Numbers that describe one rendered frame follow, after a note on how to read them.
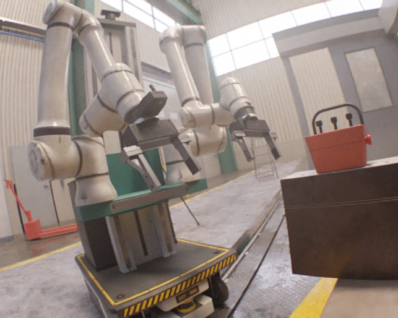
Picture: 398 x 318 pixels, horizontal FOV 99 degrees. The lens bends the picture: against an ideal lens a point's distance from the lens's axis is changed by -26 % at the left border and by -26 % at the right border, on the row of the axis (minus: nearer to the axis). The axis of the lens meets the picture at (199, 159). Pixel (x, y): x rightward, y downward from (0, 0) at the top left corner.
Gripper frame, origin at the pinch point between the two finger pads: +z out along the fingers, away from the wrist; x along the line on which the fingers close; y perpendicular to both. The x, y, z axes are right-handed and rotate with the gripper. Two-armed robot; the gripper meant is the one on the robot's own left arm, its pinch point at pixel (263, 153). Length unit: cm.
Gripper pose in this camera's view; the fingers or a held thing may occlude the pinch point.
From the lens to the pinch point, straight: 77.8
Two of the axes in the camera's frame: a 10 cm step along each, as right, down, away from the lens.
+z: 2.9, 8.6, -4.3
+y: 4.1, -5.1, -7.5
